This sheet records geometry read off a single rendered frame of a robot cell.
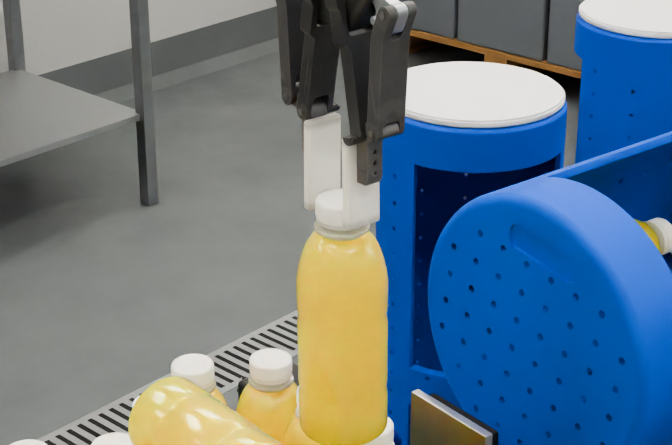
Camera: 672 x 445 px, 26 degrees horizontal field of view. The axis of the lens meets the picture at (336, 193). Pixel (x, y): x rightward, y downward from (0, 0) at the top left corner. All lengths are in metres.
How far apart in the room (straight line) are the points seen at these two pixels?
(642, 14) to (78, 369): 1.65
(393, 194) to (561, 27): 3.06
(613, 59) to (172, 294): 1.69
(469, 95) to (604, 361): 0.93
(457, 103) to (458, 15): 3.31
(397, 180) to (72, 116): 2.28
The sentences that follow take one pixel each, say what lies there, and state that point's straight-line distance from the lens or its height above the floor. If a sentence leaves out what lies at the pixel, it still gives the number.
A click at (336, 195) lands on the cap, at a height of 1.33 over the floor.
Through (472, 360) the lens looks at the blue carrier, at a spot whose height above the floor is 1.04.
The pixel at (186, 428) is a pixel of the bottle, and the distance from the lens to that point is 1.12.
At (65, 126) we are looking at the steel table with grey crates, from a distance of 4.25.
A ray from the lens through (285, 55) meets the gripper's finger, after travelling 1.06.
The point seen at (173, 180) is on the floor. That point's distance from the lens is 4.58.
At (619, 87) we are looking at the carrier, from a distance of 2.57.
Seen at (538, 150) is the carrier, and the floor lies 0.98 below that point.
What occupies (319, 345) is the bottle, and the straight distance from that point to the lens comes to 1.09.
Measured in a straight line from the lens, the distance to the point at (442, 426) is 1.34.
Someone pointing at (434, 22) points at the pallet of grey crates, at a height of 0.19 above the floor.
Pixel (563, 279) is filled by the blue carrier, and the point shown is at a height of 1.17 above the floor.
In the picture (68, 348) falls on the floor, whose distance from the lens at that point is 3.65.
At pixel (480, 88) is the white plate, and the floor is 1.04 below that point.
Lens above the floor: 1.75
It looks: 23 degrees down
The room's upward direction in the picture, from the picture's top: straight up
